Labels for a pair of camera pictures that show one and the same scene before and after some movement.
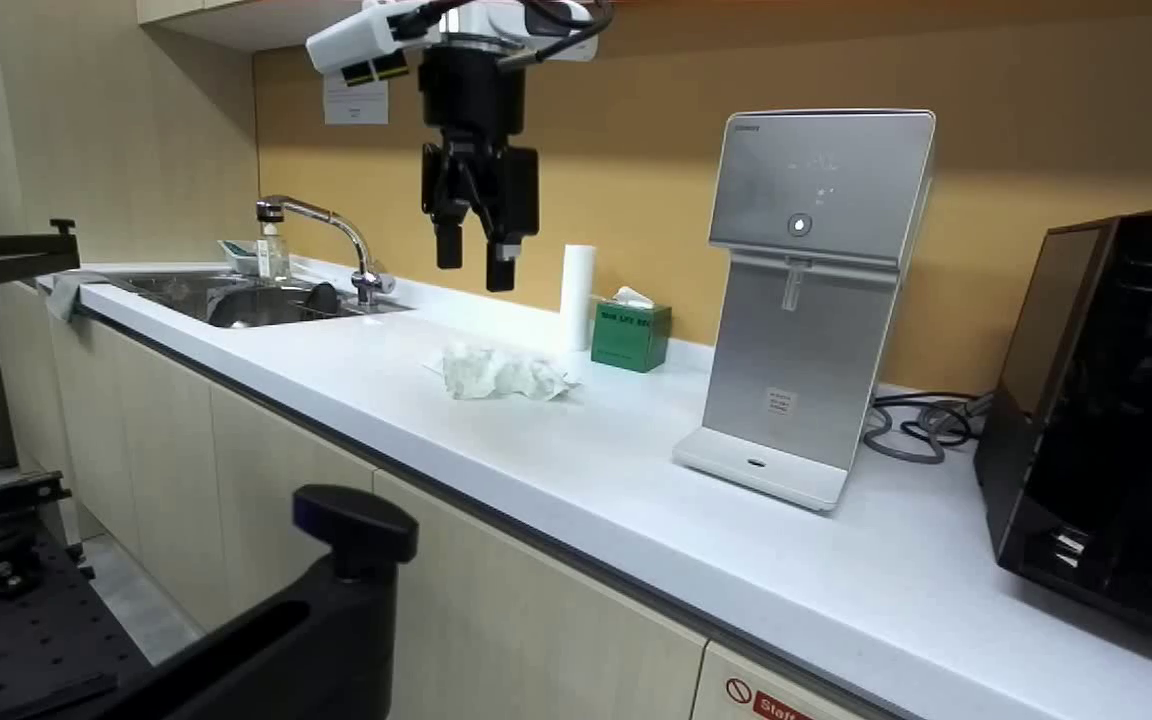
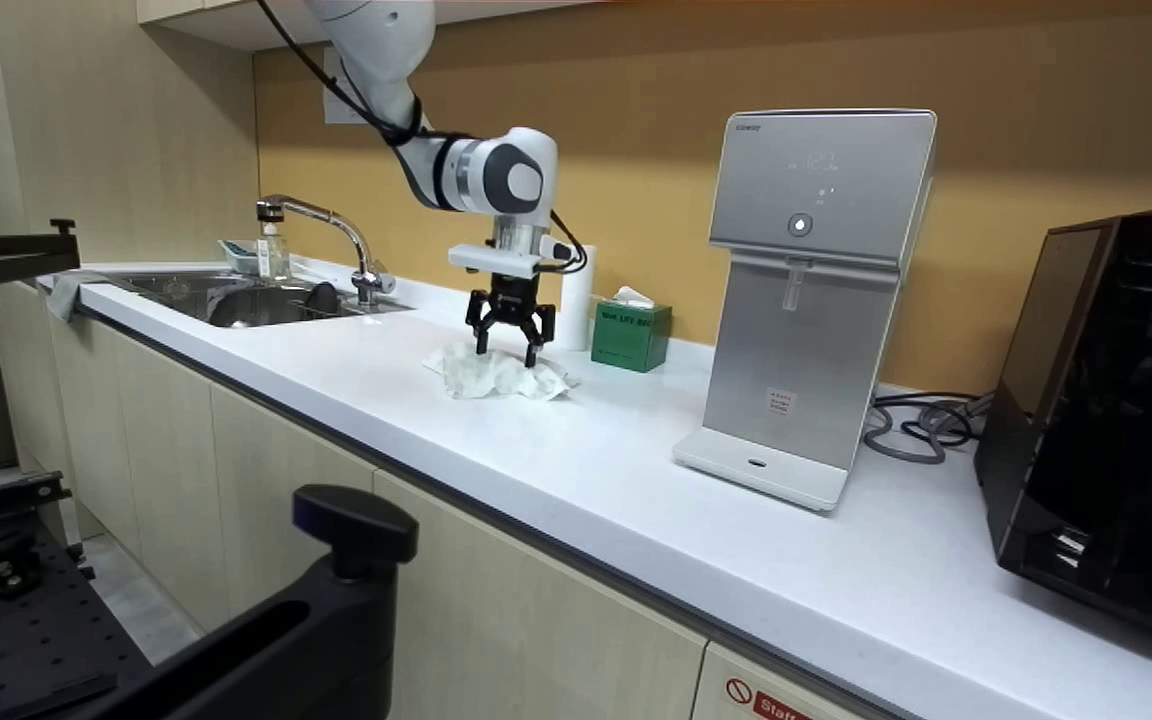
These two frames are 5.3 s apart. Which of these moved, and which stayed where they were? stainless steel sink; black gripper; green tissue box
Moved: black gripper
Stayed: green tissue box; stainless steel sink
